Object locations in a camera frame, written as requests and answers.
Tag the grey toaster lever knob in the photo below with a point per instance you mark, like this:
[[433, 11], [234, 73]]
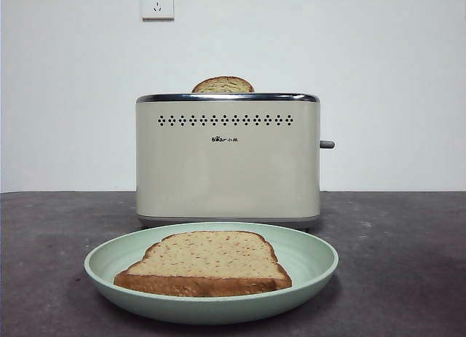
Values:
[[327, 144]]

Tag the pale green round plate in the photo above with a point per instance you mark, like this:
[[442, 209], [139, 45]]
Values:
[[309, 278]]

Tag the white wall socket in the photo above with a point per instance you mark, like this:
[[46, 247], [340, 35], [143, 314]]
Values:
[[157, 4]]

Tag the cream two-slot toaster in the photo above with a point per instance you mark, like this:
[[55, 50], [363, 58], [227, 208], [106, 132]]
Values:
[[225, 169]]

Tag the small toast bread slice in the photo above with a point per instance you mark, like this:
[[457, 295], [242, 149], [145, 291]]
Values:
[[222, 85]]

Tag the large toast bread slice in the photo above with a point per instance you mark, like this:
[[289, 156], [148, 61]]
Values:
[[207, 257]]

